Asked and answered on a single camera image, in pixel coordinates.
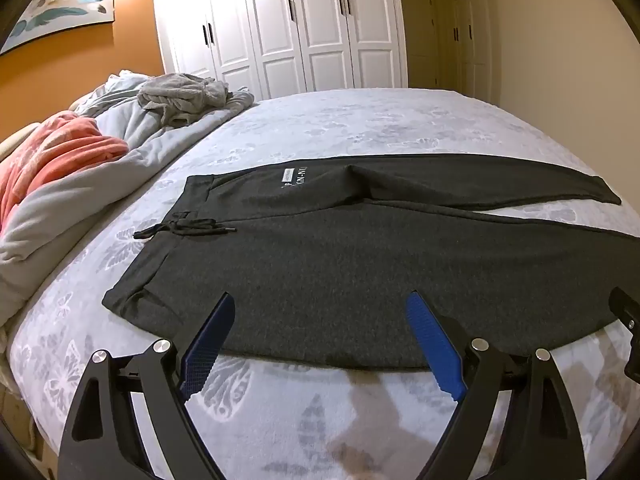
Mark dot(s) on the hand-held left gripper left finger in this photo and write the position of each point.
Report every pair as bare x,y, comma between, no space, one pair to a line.
210,337

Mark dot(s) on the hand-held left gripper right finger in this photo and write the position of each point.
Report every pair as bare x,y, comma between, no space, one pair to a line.
434,342

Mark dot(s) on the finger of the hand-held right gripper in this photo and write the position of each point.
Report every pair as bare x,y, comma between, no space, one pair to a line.
622,305

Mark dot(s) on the dark grey pants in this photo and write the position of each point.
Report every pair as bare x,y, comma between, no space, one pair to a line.
320,265

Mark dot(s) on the light grey duvet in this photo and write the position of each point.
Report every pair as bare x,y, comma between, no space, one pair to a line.
80,195

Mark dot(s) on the bed with floral sheet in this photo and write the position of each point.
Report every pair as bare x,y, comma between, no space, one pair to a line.
350,120

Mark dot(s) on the grey fleece garment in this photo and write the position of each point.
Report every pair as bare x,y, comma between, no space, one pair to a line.
185,92

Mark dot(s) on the pink fleece blanket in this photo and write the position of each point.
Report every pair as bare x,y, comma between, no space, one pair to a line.
55,145

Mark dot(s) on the cream built-in closet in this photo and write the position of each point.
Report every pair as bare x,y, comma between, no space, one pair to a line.
450,35

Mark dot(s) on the white wardrobe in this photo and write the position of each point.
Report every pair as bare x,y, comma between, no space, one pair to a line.
280,25

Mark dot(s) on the feather wall picture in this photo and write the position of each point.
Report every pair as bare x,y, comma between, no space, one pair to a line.
60,12

